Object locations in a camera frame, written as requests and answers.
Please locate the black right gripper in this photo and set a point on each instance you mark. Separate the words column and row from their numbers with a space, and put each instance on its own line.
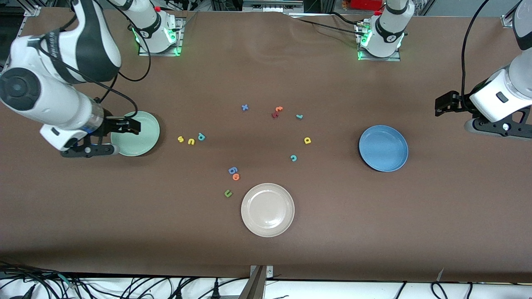
column 111, row 124

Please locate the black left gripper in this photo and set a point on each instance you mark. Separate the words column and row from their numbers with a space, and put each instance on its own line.
column 454, row 102

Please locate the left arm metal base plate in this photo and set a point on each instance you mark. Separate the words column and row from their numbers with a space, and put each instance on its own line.
column 395, row 58

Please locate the blue number six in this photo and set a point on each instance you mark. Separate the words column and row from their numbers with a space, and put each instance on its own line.
column 232, row 170

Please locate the pale green plate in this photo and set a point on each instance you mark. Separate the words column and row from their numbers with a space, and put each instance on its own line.
column 143, row 139

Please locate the teal letter p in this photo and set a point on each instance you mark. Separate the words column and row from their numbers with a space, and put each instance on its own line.
column 201, row 136

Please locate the beige plate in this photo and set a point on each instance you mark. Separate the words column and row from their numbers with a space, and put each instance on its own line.
column 267, row 210

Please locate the white paper tag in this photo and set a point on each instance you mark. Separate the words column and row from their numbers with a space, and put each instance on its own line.
column 440, row 275

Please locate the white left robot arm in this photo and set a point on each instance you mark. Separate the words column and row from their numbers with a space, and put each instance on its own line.
column 507, row 95

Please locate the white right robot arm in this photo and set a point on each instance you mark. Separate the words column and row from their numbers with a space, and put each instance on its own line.
column 54, row 104

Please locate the aluminium frame strut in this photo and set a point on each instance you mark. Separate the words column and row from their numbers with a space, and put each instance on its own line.
column 255, row 286

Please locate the grey metal device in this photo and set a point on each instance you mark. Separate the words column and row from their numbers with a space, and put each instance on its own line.
column 272, row 5

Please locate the red box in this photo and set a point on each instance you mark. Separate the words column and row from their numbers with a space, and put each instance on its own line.
column 365, row 4

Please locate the blue plate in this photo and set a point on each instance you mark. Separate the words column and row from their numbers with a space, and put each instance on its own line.
column 383, row 148

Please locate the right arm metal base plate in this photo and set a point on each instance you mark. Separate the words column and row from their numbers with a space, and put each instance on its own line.
column 179, row 37

